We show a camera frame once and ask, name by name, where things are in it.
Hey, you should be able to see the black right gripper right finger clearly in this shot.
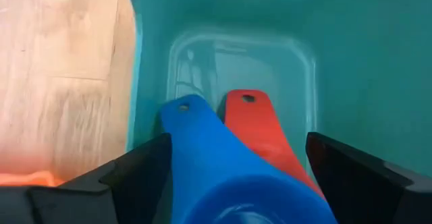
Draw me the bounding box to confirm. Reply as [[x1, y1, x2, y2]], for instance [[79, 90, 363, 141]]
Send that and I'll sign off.
[[305, 132, 432, 224]]

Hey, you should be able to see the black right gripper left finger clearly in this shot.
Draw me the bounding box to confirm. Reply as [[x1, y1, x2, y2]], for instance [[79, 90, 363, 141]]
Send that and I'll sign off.
[[0, 132, 173, 224]]

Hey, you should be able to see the orange measuring cup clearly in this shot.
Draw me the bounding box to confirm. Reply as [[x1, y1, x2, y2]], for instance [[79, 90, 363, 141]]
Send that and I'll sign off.
[[0, 169, 67, 188]]

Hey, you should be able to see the blue measuring cup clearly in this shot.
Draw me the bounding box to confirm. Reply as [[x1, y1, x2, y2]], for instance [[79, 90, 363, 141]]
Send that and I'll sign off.
[[158, 94, 340, 224]]

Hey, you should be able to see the red measuring cup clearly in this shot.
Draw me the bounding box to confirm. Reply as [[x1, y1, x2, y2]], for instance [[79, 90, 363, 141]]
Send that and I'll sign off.
[[222, 88, 325, 200]]

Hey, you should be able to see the teal plastic basket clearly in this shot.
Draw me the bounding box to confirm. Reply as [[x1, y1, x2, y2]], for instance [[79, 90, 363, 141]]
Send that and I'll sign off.
[[125, 0, 432, 224]]

